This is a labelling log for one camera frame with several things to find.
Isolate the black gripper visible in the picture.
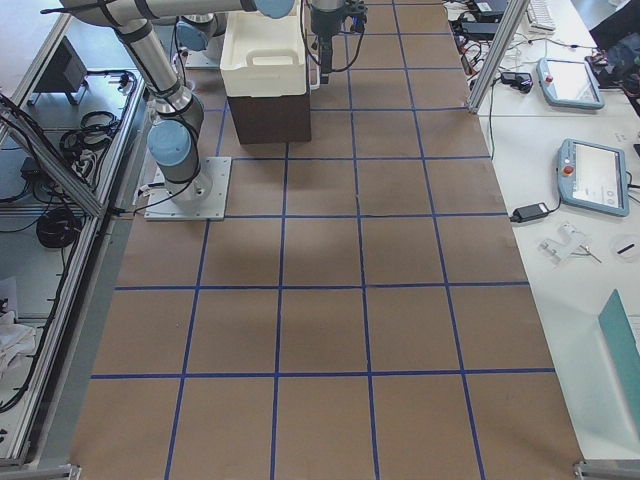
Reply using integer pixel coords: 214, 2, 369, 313
310, 0, 367, 84

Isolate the wooden drawer with white handle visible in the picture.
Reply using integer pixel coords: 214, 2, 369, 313
309, 62, 321, 91

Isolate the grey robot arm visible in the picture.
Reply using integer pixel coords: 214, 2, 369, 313
176, 1, 367, 97
42, 0, 294, 208

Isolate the white plastic tray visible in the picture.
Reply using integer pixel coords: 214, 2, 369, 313
220, 12, 307, 98

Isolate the blue teach pendant far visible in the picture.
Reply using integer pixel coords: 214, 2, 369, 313
536, 58, 605, 110

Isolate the blue teach pendant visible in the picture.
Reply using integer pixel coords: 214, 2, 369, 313
536, 58, 605, 110
556, 139, 629, 217

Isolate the black monitor in cage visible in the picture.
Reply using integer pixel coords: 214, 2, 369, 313
27, 36, 88, 106

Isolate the small black power adapter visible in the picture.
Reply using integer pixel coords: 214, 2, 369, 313
510, 202, 550, 223

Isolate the brown paper table mat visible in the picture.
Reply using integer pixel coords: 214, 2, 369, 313
71, 1, 580, 479

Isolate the blue teach pendant near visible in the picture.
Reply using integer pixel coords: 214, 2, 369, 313
556, 139, 629, 217

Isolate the teal folder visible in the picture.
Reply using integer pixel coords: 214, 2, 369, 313
598, 289, 639, 375

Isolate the white crumpled cloth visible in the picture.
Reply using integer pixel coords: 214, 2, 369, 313
0, 274, 39, 381

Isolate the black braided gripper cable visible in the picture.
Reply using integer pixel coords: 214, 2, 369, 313
299, 0, 367, 74

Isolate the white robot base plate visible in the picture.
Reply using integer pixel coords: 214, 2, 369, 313
144, 157, 232, 221
185, 50, 221, 70

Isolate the aluminium frame post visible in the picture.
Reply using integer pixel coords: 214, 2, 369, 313
467, 0, 529, 114

